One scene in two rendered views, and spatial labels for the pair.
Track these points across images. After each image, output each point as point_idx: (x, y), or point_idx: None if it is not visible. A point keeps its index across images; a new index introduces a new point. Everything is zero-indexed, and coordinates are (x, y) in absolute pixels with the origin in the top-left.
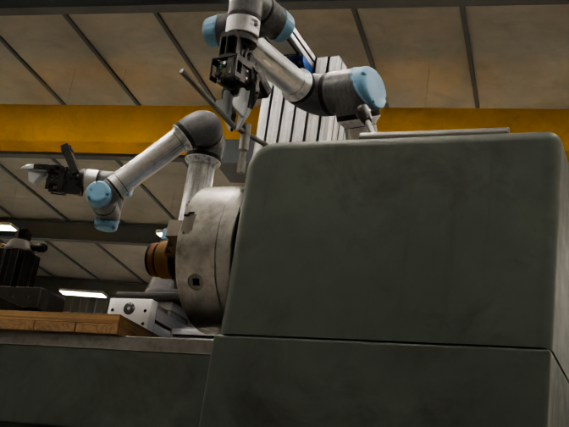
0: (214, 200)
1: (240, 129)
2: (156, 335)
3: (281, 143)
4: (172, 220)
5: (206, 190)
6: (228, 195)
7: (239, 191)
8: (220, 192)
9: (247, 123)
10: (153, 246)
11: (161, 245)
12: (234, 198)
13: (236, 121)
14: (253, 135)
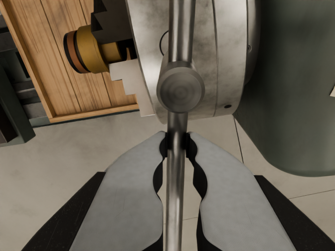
0: (194, 118)
1: (187, 120)
2: (130, 57)
3: (330, 175)
4: (144, 116)
5: (165, 112)
6: (209, 113)
7: (221, 106)
8: (194, 113)
9: (197, 105)
10: (84, 71)
11: (95, 71)
12: (220, 114)
13: (188, 156)
14: (192, 32)
